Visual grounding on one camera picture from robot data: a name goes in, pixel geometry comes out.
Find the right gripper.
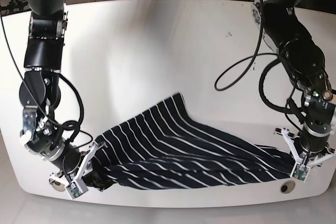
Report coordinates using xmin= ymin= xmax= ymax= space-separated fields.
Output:
xmin=25 ymin=134 xmax=110 ymax=190

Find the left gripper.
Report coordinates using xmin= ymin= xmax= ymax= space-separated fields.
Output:
xmin=288 ymin=94 xmax=336 ymax=177

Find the navy white striped T-shirt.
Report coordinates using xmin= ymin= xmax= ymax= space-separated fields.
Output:
xmin=93 ymin=93 xmax=294 ymax=190

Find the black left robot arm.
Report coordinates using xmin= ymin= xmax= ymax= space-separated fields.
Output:
xmin=253 ymin=0 xmax=335 ymax=181

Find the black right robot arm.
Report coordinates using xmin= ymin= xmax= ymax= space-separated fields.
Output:
xmin=19 ymin=0 xmax=110 ymax=198

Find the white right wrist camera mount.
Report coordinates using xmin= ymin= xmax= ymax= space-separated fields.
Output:
xmin=49 ymin=142 xmax=106 ymax=200

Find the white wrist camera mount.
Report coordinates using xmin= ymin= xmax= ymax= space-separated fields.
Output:
xmin=49 ymin=142 xmax=106 ymax=200
xmin=275 ymin=128 xmax=335 ymax=183

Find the left table cable grommet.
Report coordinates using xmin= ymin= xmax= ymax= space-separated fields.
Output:
xmin=51 ymin=180 xmax=65 ymax=192

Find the table cable grommet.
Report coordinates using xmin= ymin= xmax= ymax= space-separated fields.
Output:
xmin=280 ymin=180 xmax=296 ymax=194
xmin=51 ymin=180 xmax=65 ymax=192

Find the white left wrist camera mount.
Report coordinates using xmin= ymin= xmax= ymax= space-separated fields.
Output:
xmin=275 ymin=128 xmax=335 ymax=183

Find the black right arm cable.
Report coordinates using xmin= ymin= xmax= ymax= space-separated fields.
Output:
xmin=0 ymin=11 xmax=94 ymax=151

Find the right table cable grommet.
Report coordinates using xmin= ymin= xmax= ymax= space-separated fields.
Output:
xmin=280 ymin=180 xmax=296 ymax=194

